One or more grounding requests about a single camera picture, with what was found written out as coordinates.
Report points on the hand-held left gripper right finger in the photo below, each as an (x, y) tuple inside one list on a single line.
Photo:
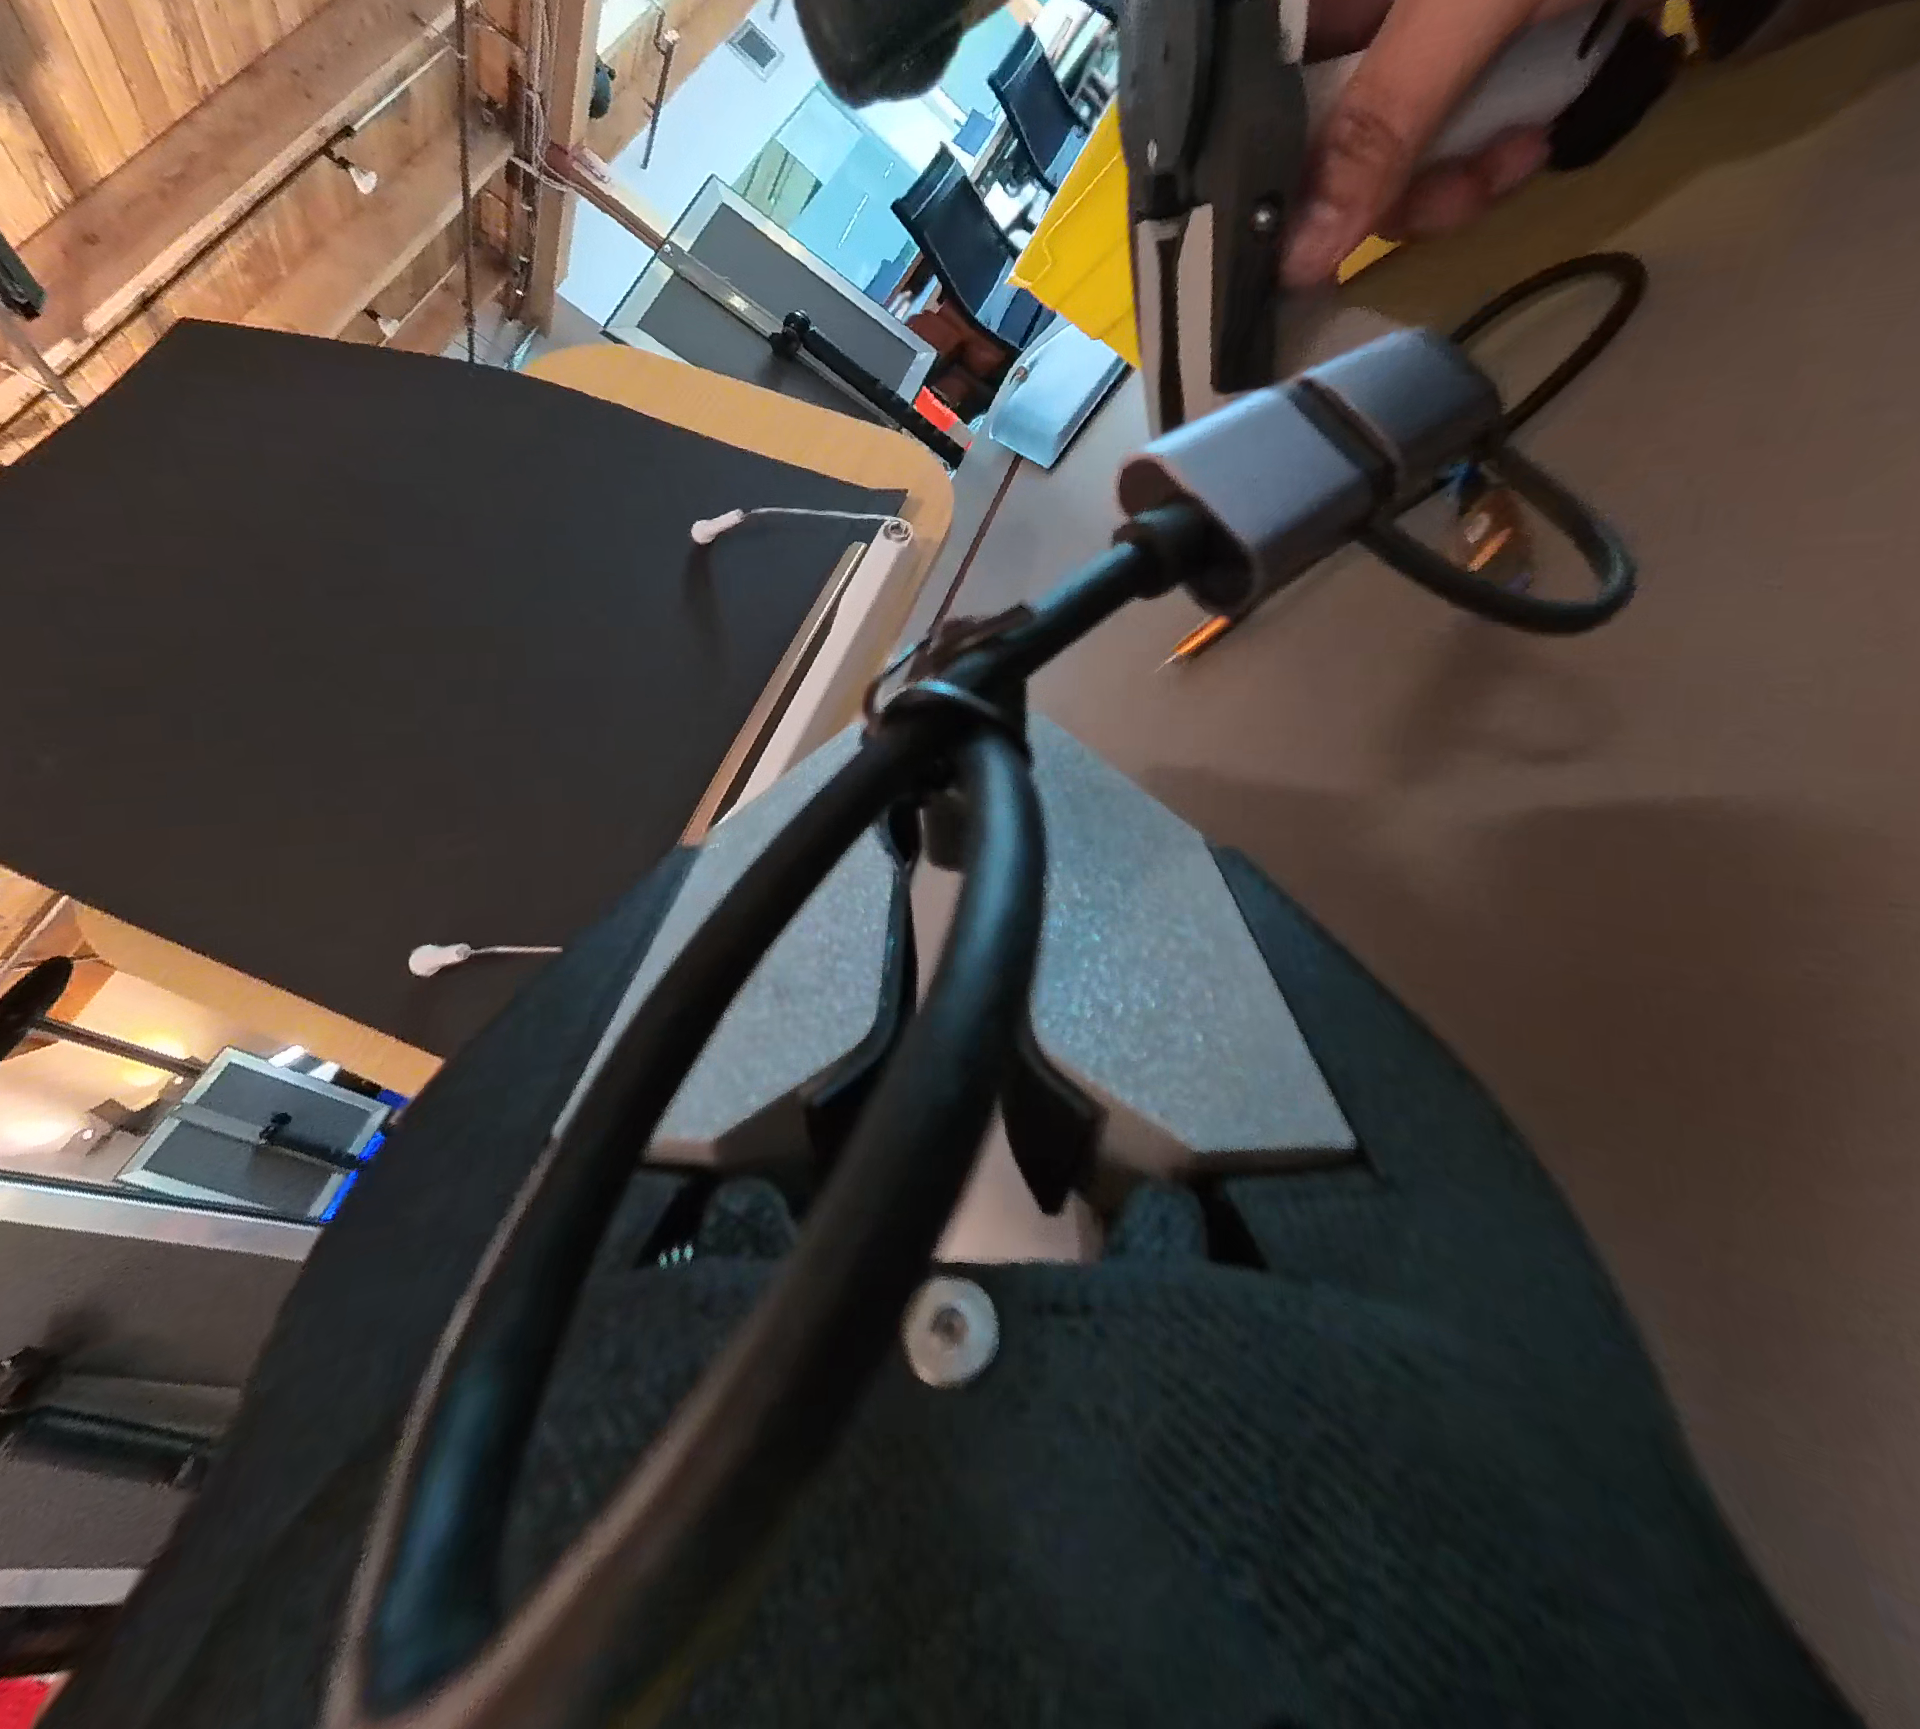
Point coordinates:
[(1170, 995)]

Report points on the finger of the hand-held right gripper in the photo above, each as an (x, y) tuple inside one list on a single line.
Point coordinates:
[(1201, 304), (1155, 319)]

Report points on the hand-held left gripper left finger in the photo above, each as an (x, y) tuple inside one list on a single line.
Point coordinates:
[(794, 995)]

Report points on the yellow plastic bin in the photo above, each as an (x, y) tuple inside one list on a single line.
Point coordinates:
[(1089, 258)]

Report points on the grey flat pad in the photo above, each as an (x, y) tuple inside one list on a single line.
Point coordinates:
[(1058, 409)]

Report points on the metal ledge strip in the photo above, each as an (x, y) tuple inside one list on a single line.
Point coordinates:
[(803, 648)]

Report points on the black sheet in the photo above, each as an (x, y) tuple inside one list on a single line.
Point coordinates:
[(375, 635)]

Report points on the grey desk with silver frame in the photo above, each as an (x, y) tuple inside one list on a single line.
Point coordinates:
[(241, 1129), (781, 258)]

